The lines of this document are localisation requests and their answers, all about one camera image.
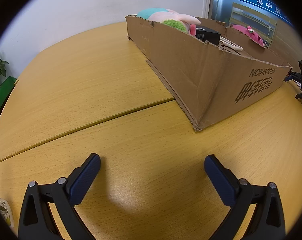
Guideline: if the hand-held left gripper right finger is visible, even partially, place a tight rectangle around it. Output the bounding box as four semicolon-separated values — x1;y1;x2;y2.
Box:
204;154;286;240

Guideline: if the pink bear plush toy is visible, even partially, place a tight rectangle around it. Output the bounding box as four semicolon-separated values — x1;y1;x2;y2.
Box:
231;24;265;47

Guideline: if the green chair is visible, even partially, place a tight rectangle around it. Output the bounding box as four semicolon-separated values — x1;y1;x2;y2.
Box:
0;76;16;128

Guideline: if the glass partition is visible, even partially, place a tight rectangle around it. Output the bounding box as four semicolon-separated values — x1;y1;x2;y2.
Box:
208;0;301;52

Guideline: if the brown cardboard box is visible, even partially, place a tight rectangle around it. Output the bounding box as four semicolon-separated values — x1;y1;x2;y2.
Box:
124;14;293;132

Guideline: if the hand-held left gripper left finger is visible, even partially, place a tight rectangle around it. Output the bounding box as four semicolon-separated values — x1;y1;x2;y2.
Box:
18;153;101;240

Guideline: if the brown wooden door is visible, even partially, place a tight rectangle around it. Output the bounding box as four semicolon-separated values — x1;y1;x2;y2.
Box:
270;21;301;67

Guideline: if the pink pig plush toy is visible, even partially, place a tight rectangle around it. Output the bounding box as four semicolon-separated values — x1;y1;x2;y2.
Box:
136;7;201;35

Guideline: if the white cable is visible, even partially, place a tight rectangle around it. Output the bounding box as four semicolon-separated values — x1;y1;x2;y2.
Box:
265;12;272;48

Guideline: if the black charger package box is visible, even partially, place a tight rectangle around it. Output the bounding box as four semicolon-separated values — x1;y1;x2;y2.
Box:
195;26;221;45

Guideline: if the clear white phone case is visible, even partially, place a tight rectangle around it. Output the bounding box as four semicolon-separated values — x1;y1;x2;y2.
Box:
217;36;243;52

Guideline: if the leaf print paper cup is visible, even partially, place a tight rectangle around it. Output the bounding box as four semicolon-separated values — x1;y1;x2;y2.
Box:
0;195;15;228

